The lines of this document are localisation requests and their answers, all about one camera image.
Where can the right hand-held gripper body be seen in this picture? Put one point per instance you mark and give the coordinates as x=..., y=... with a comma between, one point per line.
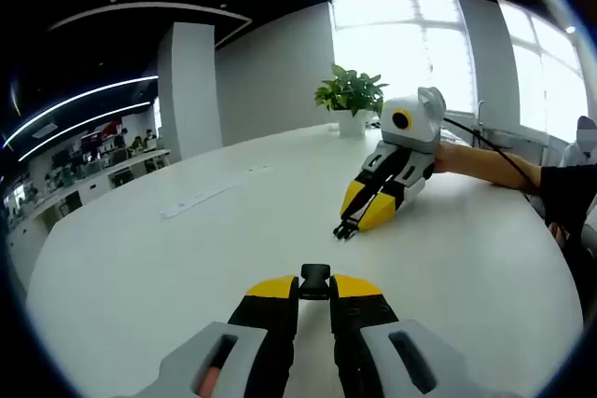
x=420, y=120

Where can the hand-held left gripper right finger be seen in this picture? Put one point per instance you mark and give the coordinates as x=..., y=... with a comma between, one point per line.
x=359, y=337

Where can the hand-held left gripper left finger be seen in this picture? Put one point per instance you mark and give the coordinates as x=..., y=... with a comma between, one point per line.
x=261, y=337

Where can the black plastic buckle pronged part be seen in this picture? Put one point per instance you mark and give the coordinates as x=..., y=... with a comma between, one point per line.
x=342, y=231

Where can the black plastic buckle socket part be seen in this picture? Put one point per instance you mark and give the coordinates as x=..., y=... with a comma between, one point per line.
x=315, y=277

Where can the person's right hand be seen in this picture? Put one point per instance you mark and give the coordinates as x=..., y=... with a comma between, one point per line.
x=445, y=158

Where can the green plant in white pot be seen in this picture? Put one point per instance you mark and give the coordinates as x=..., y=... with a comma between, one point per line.
x=352, y=95

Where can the large bright window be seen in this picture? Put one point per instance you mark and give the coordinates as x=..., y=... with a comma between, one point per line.
x=545, y=76
x=401, y=44

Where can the white table socket strip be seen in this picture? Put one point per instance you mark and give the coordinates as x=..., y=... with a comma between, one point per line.
x=196, y=197

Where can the white square pillar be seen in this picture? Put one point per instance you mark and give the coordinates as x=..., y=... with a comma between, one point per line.
x=189, y=90

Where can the row of white office desks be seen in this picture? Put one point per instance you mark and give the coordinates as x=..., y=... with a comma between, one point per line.
x=93, y=183

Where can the thin office ceiling light strip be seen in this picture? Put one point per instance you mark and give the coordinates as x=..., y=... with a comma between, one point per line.
x=93, y=92

